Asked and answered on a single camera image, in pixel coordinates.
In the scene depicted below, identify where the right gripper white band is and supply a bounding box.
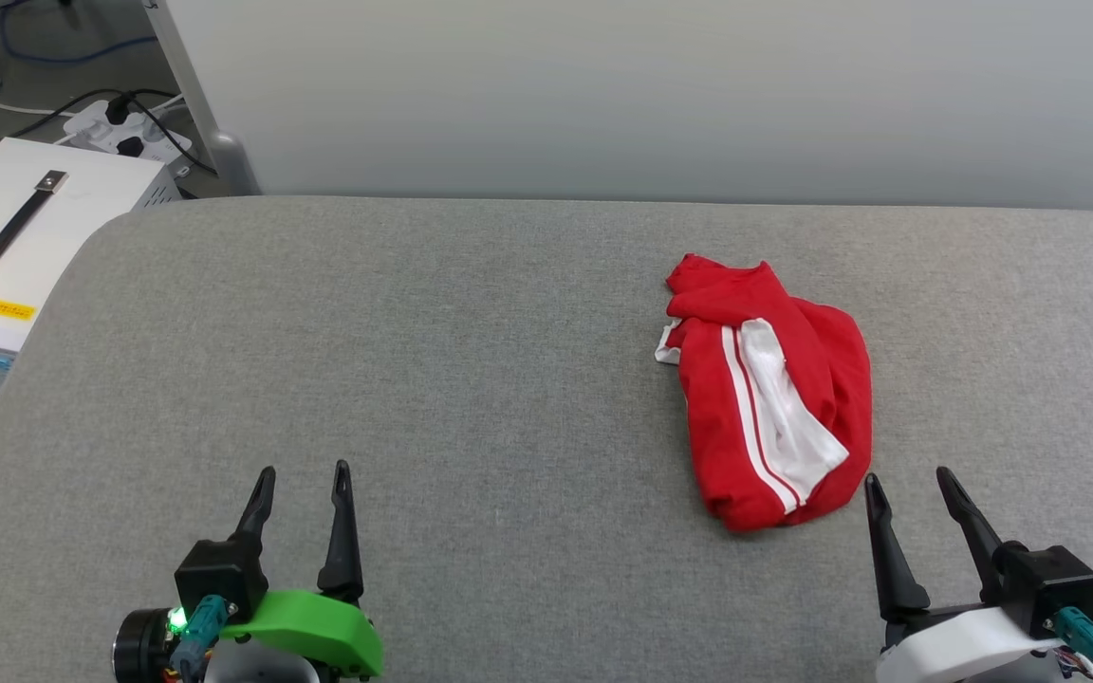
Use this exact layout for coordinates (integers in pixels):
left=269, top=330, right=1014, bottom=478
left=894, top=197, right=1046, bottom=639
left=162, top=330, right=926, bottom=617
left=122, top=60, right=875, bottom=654
left=864, top=466, right=1093, bottom=683

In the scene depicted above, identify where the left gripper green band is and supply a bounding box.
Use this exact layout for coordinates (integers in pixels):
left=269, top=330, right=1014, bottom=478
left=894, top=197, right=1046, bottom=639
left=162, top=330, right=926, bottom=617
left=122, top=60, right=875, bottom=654
left=113, top=460, right=384, bottom=683

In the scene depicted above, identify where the red and white basketball jersey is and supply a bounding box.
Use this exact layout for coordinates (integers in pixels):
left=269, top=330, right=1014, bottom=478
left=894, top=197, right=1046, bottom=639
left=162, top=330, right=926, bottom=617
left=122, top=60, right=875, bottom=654
left=654, top=252, right=875, bottom=534

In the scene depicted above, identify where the white equipment box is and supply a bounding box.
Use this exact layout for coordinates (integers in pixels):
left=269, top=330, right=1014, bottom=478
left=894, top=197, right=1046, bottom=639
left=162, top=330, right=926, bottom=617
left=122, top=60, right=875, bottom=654
left=0, top=138, right=183, bottom=396

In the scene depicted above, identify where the white power strip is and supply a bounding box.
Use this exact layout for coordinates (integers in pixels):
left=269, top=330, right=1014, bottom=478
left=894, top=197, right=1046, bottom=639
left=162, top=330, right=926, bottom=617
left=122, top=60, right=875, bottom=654
left=63, top=99, right=195, bottom=178

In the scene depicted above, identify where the white partition panel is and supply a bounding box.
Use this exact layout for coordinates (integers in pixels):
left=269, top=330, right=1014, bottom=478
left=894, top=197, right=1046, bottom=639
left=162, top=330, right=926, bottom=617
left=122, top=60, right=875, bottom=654
left=162, top=0, right=1093, bottom=215

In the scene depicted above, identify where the black floor cable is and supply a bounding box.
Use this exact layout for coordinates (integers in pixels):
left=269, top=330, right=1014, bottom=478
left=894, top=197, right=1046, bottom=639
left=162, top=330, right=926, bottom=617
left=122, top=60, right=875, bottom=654
left=0, top=87, right=182, bottom=149
left=124, top=90, right=218, bottom=177

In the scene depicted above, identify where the grey metal partition post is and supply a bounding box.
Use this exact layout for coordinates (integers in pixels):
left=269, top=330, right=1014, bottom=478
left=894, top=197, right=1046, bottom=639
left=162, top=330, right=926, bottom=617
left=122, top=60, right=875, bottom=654
left=142, top=0, right=260, bottom=197

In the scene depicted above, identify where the black strap handle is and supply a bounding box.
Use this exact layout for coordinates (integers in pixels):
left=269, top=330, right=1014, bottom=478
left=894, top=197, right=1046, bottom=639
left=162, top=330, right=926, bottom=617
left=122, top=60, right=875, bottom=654
left=0, top=170, right=71, bottom=286

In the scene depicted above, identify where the blue cable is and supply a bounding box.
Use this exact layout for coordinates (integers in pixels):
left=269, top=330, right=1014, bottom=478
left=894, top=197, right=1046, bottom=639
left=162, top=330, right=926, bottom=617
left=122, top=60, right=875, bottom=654
left=0, top=0, right=160, bottom=66

